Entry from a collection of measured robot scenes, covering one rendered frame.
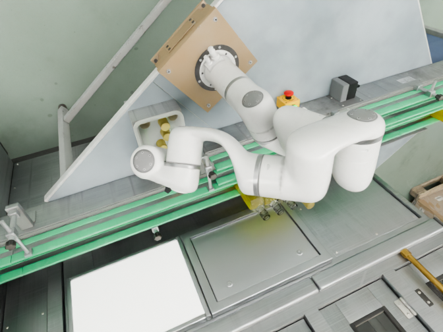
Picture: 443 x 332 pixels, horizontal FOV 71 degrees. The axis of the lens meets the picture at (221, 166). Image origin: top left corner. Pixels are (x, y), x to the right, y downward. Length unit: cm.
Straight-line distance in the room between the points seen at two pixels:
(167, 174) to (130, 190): 59
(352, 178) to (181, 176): 34
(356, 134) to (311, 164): 10
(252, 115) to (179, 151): 24
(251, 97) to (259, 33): 43
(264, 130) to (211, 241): 56
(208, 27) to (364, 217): 95
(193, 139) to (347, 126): 29
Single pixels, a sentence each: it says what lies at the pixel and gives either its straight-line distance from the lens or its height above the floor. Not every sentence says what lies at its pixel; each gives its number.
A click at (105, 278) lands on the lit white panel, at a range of 125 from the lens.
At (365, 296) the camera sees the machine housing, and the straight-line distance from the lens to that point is 123.
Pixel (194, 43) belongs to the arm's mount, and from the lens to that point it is 99.
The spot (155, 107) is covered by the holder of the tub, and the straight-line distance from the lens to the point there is 112.
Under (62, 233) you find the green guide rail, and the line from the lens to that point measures 122.
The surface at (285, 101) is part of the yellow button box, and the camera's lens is 131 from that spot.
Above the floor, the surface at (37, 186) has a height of 36.
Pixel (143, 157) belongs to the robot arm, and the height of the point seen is 121.
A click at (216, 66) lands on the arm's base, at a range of 98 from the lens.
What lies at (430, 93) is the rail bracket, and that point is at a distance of 166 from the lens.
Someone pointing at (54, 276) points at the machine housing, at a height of 93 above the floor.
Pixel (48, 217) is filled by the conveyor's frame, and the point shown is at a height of 84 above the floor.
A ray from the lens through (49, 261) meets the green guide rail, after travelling 126.
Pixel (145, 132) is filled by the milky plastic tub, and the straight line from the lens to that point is 116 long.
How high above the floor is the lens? 174
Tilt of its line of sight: 45 degrees down
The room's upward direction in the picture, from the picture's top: 146 degrees clockwise
